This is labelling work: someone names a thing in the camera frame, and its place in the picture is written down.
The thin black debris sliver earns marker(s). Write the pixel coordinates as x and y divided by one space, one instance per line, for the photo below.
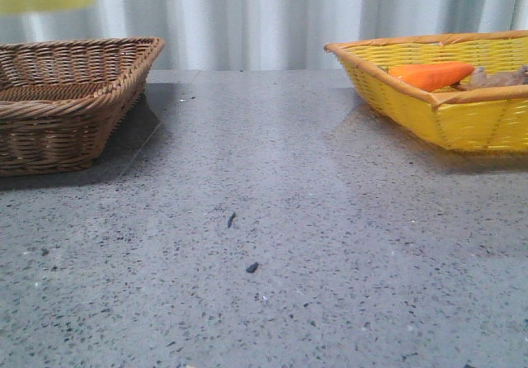
231 219

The small black debris piece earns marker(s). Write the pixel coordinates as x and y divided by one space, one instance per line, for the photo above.
252 268

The white corrugated curtain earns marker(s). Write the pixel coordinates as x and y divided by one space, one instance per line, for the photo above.
222 35

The orange toy carrot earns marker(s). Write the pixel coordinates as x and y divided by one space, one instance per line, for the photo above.
431 77

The brown wicker basket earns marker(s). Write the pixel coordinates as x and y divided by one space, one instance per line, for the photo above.
62 99

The brown ginger root toy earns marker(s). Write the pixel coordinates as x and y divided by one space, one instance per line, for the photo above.
479 78

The yellow wicker basket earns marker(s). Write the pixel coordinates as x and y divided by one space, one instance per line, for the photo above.
492 119

